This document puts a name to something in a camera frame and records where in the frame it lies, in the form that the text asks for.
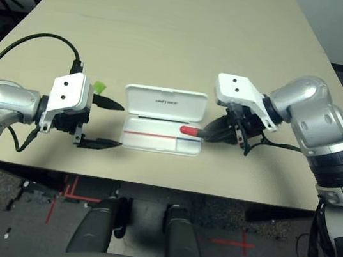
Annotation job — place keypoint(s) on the grey robot left leg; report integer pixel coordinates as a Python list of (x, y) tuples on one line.
[(95, 227)]

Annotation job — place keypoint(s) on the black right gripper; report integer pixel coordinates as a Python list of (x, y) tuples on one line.
[(249, 127)]

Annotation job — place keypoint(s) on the grey robot leg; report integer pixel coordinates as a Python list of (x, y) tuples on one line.
[(95, 227), (184, 240)]

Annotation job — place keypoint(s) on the grey robot right leg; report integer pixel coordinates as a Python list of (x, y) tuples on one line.
[(184, 240)]

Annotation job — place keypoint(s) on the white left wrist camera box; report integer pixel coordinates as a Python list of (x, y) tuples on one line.
[(67, 90)]

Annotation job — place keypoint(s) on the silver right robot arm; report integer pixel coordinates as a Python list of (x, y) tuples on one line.
[(314, 124)]

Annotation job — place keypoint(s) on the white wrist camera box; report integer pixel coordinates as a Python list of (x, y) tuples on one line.
[(67, 90), (235, 89)]

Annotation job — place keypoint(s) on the white hinged pencil case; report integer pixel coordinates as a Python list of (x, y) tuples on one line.
[(162, 101)]

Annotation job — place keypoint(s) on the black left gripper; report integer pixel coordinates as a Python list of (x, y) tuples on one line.
[(69, 119)]

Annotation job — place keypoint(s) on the red whiteboard marker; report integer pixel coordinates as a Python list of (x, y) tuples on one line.
[(190, 131)]

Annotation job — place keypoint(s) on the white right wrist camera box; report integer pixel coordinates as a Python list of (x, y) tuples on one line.
[(235, 89)]

